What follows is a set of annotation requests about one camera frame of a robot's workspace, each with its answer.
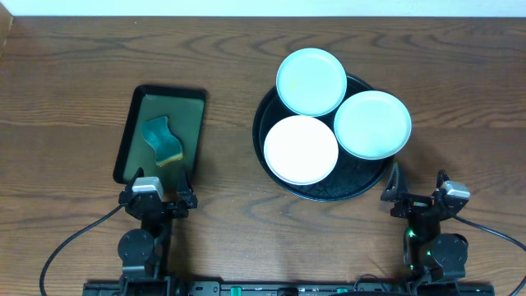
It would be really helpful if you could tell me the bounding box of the green yellow sponge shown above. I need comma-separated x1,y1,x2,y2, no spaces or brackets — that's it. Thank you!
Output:
141,116,184,167

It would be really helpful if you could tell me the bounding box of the white plate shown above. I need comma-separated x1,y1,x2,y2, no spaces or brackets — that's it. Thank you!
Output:
263,115,339,186

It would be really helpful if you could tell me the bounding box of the mint green plate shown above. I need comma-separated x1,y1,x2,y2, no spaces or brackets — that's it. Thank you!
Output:
334,90,412,160
276,48,347,117

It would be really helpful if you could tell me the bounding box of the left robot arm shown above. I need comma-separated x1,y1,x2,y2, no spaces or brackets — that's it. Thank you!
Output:
118,168,197,295

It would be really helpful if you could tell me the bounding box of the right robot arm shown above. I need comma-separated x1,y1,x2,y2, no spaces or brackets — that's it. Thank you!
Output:
381,163,471,290

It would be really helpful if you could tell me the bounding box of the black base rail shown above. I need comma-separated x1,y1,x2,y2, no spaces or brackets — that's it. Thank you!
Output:
82,281,495,296

